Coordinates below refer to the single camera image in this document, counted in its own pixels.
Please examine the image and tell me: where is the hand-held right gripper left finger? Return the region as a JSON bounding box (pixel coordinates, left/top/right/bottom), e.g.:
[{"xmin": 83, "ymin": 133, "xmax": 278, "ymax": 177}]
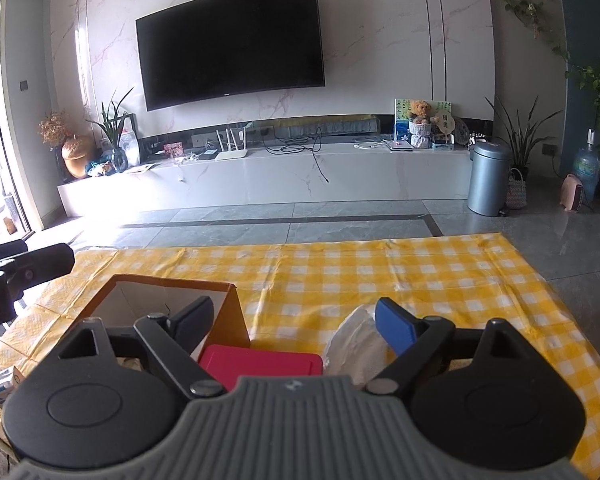
[{"xmin": 57, "ymin": 296, "xmax": 228, "ymax": 399}]

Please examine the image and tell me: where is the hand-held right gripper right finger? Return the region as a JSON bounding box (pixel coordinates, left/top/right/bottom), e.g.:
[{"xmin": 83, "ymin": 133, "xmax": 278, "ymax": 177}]
[{"xmin": 365, "ymin": 297, "xmax": 526, "ymax": 396}]

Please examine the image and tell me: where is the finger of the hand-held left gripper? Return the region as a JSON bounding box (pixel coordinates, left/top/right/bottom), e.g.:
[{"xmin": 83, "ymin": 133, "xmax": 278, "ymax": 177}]
[
  {"xmin": 0, "ymin": 242, "xmax": 76, "ymax": 288},
  {"xmin": 0, "ymin": 239, "xmax": 29, "ymax": 268}
]

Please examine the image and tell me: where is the brown acorn vase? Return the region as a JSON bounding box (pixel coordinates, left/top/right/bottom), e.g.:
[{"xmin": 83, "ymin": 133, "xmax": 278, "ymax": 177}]
[{"xmin": 61, "ymin": 134, "xmax": 99, "ymax": 180}]

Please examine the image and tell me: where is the white paper bag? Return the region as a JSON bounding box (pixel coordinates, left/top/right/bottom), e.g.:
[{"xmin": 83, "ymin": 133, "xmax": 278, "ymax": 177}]
[{"xmin": 118, "ymin": 113, "xmax": 142, "ymax": 167}]

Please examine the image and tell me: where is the dried flower bunch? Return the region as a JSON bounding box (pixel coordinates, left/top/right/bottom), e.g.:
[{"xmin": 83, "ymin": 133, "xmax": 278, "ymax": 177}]
[{"xmin": 37, "ymin": 111, "xmax": 74, "ymax": 149}]

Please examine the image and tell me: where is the wall television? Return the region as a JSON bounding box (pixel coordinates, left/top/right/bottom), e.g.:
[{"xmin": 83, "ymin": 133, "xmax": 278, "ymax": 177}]
[{"xmin": 135, "ymin": 0, "xmax": 327, "ymax": 112}]

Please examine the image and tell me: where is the brown teddy bear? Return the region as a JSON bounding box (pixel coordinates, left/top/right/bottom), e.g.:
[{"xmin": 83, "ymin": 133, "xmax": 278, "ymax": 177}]
[{"xmin": 408, "ymin": 100, "xmax": 434, "ymax": 126}]

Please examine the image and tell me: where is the white wrapped bouquet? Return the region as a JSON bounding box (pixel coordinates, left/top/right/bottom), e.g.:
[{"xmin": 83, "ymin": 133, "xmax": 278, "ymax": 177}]
[{"xmin": 408, "ymin": 121, "xmax": 434, "ymax": 150}]

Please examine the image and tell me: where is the orange cardboard box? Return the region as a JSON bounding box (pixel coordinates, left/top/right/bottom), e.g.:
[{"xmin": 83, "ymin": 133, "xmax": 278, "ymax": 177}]
[{"xmin": 82, "ymin": 273, "xmax": 251, "ymax": 362}]

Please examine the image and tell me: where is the yellow checked tablecloth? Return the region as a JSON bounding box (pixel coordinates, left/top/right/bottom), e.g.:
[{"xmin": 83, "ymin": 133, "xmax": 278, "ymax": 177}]
[{"xmin": 0, "ymin": 232, "xmax": 600, "ymax": 480}]

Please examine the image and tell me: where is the hanging vine plant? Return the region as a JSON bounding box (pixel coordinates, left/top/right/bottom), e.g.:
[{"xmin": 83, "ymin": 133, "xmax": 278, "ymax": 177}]
[{"xmin": 499, "ymin": 0, "xmax": 571, "ymax": 62}]

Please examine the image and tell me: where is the red box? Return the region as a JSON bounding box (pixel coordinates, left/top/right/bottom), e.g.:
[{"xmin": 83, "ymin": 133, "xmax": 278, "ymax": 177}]
[{"xmin": 198, "ymin": 344, "xmax": 324, "ymax": 394}]

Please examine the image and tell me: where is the white marble television cabinet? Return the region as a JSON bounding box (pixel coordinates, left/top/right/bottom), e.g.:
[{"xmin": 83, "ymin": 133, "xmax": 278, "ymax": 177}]
[{"xmin": 57, "ymin": 136, "xmax": 496, "ymax": 219}]

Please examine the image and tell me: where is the white plastic bag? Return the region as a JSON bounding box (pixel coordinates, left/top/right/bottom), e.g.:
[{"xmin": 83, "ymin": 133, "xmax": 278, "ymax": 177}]
[{"xmin": 324, "ymin": 305, "xmax": 389, "ymax": 389}]

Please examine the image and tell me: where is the long grey soundbar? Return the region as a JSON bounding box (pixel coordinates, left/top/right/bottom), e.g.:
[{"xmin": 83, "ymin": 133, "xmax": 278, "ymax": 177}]
[{"xmin": 252, "ymin": 115, "xmax": 381, "ymax": 137}]

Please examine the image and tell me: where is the black cable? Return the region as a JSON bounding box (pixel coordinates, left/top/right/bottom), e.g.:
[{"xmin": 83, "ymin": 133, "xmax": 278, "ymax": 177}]
[{"xmin": 264, "ymin": 126, "xmax": 331, "ymax": 184}]

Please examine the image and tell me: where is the decorative plate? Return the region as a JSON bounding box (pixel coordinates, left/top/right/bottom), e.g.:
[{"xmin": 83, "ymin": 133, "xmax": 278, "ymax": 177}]
[{"xmin": 450, "ymin": 117, "xmax": 470, "ymax": 147}]

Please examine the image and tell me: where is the woven basket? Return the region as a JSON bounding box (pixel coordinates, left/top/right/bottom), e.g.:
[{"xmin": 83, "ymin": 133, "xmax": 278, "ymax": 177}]
[{"xmin": 504, "ymin": 167, "xmax": 529, "ymax": 210}]

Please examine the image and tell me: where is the white router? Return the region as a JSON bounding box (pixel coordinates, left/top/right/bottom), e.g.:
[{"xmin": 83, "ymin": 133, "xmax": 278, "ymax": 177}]
[{"xmin": 214, "ymin": 128, "xmax": 250, "ymax": 162}]

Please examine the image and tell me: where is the green plant in glass vase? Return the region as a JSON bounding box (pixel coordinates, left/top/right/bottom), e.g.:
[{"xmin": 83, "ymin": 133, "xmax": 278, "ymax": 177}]
[{"xmin": 86, "ymin": 87, "xmax": 136, "ymax": 174}]

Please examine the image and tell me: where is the pink heater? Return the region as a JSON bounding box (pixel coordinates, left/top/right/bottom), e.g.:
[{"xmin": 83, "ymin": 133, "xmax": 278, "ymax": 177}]
[{"xmin": 559, "ymin": 173, "xmax": 586, "ymax": 213}]

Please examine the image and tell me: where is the small blue white carton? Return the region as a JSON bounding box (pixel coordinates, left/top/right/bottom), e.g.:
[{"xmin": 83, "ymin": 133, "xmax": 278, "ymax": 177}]
[{"xmin": 0, "ymin": 365, "xmax": 27, "ymax": 409}]

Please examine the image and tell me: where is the grey trash can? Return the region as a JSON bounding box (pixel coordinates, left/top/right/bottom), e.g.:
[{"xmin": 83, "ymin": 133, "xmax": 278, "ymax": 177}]
[{"xmin": 467, "ymin": 140, "xmax": 514, "ymax": 217}]

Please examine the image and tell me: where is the round paper fan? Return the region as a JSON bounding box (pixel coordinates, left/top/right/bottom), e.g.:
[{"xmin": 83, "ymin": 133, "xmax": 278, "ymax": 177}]
[{"xmin": 429, "ymin": 111, "xmax": 455, "ymax": 139}]

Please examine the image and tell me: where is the long-leaf potted plant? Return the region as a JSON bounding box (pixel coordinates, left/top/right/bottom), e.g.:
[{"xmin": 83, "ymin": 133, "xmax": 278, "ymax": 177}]
[{"xmin": 484, "ymin": 94, "xmax": 564, "ymax": 181}]

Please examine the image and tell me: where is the blue water bottle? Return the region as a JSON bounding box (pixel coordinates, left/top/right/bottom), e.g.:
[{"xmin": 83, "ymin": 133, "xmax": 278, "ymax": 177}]
[{"xmin": 571, "ymin": 129, "xmax": 600, "ymax": 204}]

